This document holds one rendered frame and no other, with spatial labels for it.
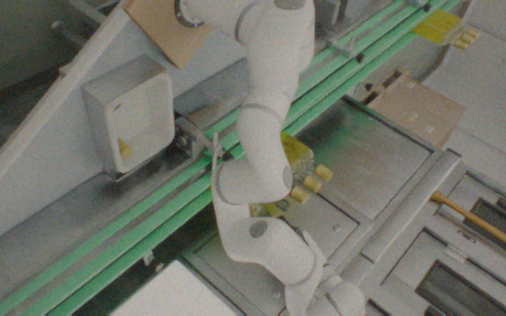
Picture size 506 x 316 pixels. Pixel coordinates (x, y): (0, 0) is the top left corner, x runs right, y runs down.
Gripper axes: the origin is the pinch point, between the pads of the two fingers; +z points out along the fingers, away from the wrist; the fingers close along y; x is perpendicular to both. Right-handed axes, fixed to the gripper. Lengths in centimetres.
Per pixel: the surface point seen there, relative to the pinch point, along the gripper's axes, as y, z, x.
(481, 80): -306, 193, -563
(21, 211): 9, 30, 53
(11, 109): -15, 93, 45
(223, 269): -12.4, 3.0, 14.7
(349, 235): -12.9, -6.5, -22.2
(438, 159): -13, 0, -70
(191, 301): -12.0, -0.6, 26.2
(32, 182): 15, 31, 48
